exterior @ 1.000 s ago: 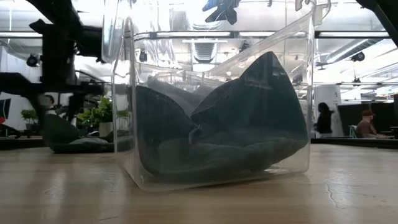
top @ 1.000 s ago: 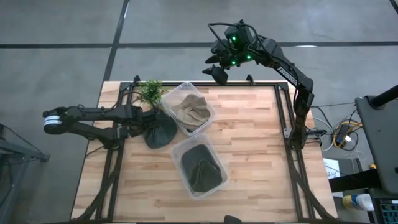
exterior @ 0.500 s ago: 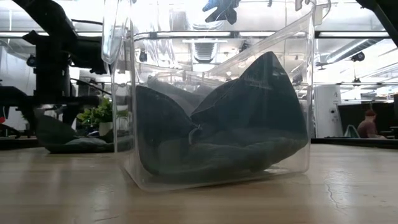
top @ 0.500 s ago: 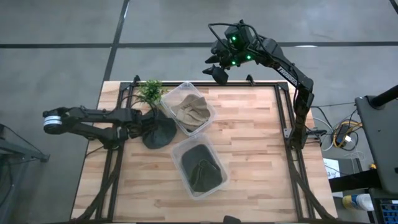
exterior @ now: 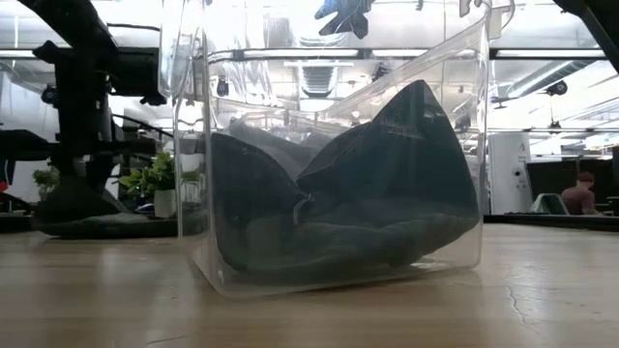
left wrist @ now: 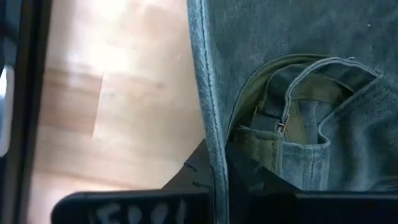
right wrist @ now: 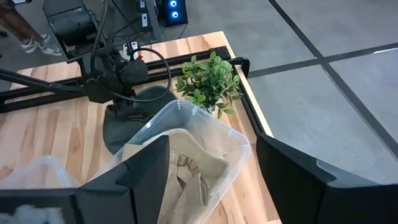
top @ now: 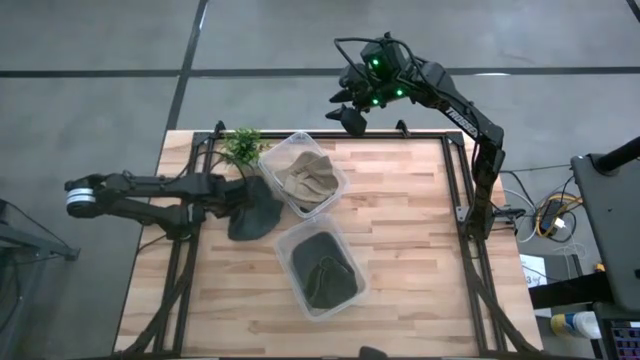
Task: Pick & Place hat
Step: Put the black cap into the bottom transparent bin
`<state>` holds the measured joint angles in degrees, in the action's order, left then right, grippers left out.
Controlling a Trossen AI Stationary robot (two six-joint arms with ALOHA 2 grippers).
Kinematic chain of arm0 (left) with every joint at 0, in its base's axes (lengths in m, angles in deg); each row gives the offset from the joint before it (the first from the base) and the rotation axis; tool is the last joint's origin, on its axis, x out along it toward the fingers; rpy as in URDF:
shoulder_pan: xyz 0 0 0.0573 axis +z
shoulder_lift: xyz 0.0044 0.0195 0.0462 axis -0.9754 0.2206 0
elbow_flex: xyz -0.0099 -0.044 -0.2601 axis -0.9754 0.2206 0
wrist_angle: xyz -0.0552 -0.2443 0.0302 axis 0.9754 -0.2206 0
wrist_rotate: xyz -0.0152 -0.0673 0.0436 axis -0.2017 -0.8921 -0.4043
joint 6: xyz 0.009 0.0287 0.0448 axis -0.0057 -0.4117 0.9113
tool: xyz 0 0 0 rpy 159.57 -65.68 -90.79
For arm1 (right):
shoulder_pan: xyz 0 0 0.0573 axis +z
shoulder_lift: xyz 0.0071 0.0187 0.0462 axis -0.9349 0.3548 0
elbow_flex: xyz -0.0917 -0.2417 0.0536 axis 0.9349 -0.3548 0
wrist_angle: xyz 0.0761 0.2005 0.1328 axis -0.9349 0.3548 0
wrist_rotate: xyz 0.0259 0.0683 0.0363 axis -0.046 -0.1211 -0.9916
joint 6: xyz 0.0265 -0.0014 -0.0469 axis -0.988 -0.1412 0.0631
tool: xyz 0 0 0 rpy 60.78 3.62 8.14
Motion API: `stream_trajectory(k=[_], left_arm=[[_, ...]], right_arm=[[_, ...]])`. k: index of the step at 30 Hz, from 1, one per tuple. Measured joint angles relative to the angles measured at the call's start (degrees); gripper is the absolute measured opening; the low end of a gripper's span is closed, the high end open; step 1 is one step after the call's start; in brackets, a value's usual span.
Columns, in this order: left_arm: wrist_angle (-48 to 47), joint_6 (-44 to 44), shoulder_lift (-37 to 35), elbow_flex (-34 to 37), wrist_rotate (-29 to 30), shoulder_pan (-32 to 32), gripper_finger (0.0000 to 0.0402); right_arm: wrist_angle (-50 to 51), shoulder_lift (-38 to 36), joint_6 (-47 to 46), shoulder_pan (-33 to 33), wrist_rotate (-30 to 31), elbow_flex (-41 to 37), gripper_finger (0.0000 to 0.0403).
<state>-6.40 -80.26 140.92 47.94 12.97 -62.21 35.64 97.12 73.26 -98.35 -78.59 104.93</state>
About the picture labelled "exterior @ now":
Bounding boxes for clear plastic storage bin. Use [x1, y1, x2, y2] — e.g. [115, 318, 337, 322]
[157, 0, 515, 299]

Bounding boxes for person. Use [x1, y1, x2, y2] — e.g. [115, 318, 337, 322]
[559, 171, 604, 217]

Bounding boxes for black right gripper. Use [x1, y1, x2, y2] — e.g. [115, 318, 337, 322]
[313, 0, 377, 41]

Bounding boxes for ceiling air vent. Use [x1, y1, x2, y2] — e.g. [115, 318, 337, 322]
[299, 65, 339, 100]

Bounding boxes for white cylindrical appliance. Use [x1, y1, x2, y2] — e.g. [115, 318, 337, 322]
[486, 131, 534, 216]

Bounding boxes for dark green hat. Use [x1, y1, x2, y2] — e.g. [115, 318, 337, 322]
[32, 177, 181, 239]
[209, 131, 311, 275]
[241, 200, 481, 284]

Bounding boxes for black ceiling camera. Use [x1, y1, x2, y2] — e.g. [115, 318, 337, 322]
[545, 79, 570, 98]

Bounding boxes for navy blue hat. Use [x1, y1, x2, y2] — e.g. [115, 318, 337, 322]
[295, 78, 481, 233]

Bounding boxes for small green background plant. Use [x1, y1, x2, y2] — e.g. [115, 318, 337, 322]
[31, 166, 62, 202]

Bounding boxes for green office chair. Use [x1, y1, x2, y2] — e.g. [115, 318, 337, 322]
[528, 192, 571, 216]

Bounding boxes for green plant in white pot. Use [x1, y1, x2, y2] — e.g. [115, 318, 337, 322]
[117, 151, 202, 219]

